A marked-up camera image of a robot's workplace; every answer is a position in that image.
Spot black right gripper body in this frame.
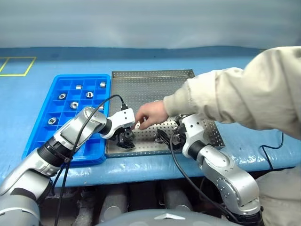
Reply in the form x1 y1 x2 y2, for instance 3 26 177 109
170 124 189 148

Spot grey robot torso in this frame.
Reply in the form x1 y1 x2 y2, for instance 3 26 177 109
95 209 238 226

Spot dark grey rounded cylinder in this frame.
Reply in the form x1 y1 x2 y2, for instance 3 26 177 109
161 182 194 212
100 187 129 223

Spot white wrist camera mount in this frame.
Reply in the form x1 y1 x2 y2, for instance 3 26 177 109
180 114 206 159
100 108 136 140

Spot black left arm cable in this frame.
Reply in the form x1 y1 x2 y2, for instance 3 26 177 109
53 94 128 226

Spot blue plastic compartment tray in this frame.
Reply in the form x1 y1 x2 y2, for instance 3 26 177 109
22 74 112 167

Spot person's beige trousers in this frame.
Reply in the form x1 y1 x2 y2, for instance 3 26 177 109
254 165 301 226

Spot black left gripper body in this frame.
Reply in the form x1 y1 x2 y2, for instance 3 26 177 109
114 127 135 143

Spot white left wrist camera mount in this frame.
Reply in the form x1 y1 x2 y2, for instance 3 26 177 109
100 108 136 140

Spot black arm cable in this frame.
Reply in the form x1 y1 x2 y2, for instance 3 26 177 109
169 132 238 223
53 94 128 226

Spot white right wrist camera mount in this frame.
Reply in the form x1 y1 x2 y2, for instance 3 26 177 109
180 114 206 159

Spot thin black table cable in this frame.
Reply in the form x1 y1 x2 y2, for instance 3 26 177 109
260 130 285 170

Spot perforated steel tray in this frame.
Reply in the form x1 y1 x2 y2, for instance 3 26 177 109
104 69 225 159

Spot person's bare hand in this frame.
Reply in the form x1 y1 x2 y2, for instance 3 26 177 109
135 100 169 130

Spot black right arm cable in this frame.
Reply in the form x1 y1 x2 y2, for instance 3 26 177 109
169 132 238 223

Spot beige sleeved person's arm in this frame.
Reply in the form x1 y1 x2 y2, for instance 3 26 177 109
163 46 301 140

